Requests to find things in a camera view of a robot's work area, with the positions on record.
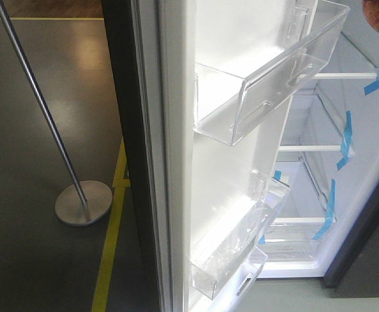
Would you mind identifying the fridge door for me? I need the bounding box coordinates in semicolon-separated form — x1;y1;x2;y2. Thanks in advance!
101;0;351;312

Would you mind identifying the clear upper door bin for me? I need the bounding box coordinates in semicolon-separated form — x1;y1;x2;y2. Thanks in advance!
194;1;350;146

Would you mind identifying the clear door bin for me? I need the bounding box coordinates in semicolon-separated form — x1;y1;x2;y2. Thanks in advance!
194;1;350;146
190;177;290;300

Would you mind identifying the clear lower door bin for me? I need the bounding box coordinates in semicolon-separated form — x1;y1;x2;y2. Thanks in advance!
190;177;290;300

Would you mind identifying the silver pole stand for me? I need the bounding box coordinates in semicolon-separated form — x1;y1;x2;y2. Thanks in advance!
0;1;112;227

